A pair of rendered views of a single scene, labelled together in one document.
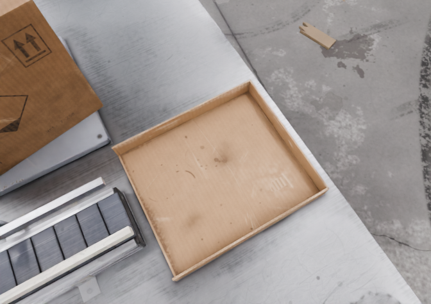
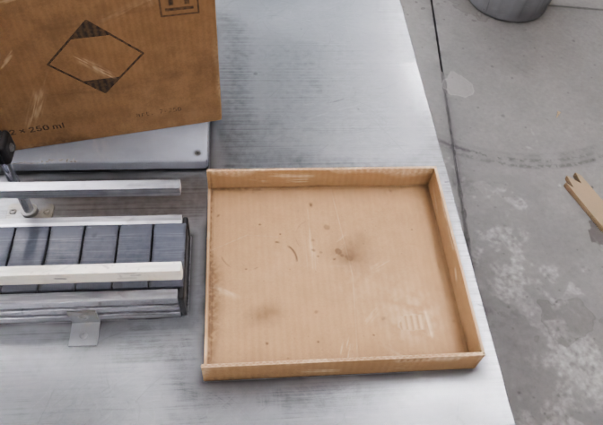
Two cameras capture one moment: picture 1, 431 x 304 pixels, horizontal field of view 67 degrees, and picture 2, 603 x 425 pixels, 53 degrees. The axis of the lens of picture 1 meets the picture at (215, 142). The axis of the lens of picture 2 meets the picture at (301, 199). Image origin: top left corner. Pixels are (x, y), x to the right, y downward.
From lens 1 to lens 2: 0.19 m
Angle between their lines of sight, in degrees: 15
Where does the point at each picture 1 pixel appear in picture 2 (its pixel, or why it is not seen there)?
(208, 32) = (406, 91)
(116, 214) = (170, 248)
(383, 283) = not seen: outside the picture
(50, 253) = (65, 255)
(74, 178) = not seen: hidden behind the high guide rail
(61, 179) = not seen: hidden behind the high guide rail
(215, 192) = (317, 291)
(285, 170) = (432, 308)
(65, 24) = (222, 11)
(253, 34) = (485, 158)
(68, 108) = (179, 98)
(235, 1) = (477, 101)
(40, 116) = (142, 89)
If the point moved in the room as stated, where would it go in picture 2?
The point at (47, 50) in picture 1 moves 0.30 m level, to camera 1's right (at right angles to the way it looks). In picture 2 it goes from (195, 7) to (451, 86)
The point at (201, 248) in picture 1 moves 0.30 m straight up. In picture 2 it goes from (260, 354) to (265, 191)
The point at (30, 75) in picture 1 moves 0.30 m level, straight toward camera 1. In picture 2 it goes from (161, 29) to (233, 238)
